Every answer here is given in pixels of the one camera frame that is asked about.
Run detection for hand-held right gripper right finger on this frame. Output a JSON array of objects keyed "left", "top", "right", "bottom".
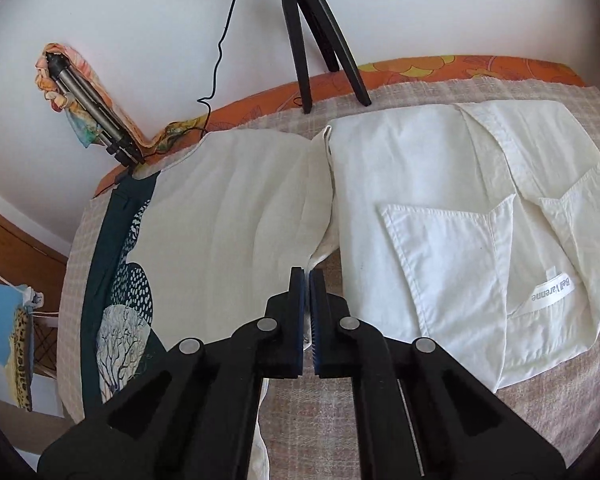
[{"left": 307, "top": 267, "right": 566, "bottom": 480}]

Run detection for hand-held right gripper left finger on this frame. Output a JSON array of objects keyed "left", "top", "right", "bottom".
[{"left": 36, "top": 266, "right": 308, "bottom": 480}]

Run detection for white garment with teal print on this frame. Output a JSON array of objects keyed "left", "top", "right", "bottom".
[{"left": 80, "top": 127, "right": 342, "bottom": 480}]

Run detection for beige checked blanket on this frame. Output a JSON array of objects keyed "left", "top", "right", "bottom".
[{"left": 55, "top": 77, "right": 600, "bottom": 480}]

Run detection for white shirt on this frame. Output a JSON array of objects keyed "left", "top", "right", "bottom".
[{"left": 322, "top": 100, "right": 600, "bottom": 393}]

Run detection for orange patterned bed sheet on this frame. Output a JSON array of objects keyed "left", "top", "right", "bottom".
[{"left": 94, "top": 55, "right": 588, "bottom": 196}]

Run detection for black tripod stand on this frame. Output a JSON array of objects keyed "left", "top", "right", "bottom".
[{"left": 274, "top": 0, "right": 372, "bottom": 114}]

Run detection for blue leopard print cloth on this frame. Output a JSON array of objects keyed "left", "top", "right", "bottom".
[{"left": 0, "top": 280, "right": 37, "bottom": 411}]

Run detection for folded silver tripod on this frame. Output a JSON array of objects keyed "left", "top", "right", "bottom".
[{"left": 45, "top": 52, "right": 146, "bottom": 167}]

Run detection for orange patterned scarf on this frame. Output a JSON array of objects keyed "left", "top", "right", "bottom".
[{"left": 34, "top": 42, "right": 208, "bottom": 153}]

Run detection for black cable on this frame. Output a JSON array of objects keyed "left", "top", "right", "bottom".
[{"left": 142, "top": 0, "right": 243, "bottom": 161}]

